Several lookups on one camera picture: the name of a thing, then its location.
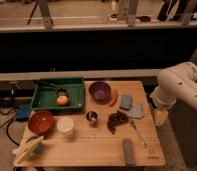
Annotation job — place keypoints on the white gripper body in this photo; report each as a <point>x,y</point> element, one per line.
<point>160,116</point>

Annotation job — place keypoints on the grey board eraser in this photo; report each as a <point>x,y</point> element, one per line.
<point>128,152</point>

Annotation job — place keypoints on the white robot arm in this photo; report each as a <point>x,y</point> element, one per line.
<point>174,83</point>

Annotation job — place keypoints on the green plastic tray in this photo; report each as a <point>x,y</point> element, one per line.
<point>44,98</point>

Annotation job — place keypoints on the metal fork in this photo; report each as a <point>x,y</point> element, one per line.
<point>132,123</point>

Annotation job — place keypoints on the blue sponge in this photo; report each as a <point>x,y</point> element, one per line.
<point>125,102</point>

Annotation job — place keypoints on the dark grape bunch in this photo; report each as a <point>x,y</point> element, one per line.
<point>116,119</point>

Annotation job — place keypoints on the wooden board table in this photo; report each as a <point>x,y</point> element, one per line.
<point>97,146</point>

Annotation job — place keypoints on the orange carrot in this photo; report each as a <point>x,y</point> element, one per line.
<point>114,98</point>

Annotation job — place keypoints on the purple bowl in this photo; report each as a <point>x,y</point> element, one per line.
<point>100,91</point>

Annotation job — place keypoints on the small metal cup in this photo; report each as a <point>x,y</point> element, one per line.
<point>92,117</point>

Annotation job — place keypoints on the white plastic cup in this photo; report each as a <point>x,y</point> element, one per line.
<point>65,125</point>

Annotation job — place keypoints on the orange round fruit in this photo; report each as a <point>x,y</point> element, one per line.
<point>62,101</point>

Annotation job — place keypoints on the black ladle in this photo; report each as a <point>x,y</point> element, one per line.
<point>59,91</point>

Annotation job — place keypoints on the red-brown bowl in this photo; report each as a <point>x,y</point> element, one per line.
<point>41,122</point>

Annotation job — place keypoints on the yellow banana bunch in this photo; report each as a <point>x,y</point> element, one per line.
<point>31,147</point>

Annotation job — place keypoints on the blue power box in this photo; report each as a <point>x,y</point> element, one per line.
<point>23,112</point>

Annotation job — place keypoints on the metal window rail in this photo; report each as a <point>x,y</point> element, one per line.
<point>86,74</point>

